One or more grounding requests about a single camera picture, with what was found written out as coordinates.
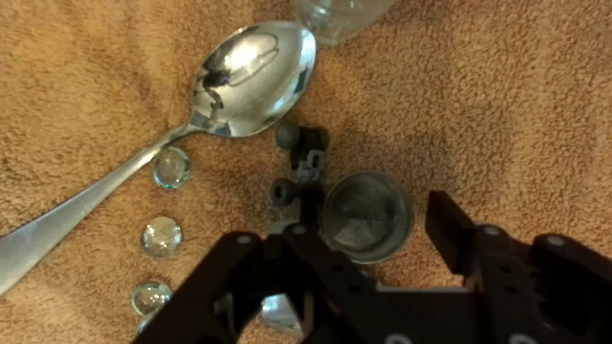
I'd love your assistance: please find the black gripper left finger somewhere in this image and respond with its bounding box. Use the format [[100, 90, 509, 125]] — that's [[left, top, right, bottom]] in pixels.
[[295, 182, 325, 236]]

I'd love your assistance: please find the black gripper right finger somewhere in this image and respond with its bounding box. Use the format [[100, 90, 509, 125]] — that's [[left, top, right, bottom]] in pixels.
[[425, 192, 484, 287]]

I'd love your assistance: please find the round metal jar lid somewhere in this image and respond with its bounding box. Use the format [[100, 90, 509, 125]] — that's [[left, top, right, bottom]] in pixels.
[[320, 172, 415, 264]]

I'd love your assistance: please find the glass shaker jar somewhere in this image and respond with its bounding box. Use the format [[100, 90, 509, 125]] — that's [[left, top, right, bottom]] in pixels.
[[291, 0, 396, 46]]

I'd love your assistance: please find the black toy wheel piece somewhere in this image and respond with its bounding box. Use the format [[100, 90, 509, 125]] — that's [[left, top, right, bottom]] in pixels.
[[270, 123, 329, 207]]

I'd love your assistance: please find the silver spoon lower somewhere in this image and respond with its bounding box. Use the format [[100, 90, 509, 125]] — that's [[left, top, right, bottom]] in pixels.
[[260, 295, 302, 335]]

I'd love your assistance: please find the silver spoon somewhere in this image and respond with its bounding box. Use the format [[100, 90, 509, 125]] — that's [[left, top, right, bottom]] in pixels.
[[0, 21, 318, 295], [260, 295, 302, 335]]

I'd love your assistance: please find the silver spoon upper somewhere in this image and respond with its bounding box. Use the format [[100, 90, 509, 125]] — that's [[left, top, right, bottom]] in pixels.
[[0, 21, 318, 295]]

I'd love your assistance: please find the clear glass bead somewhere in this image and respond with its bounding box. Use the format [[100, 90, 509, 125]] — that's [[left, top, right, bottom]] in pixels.
[[130, 279, 172, 318], [153, 146, 192, 190], [142, 216, 184, 258]]

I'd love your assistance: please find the beige terry towel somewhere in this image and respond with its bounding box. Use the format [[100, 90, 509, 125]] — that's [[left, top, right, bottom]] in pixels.
[[0, 0, 612, 344]]

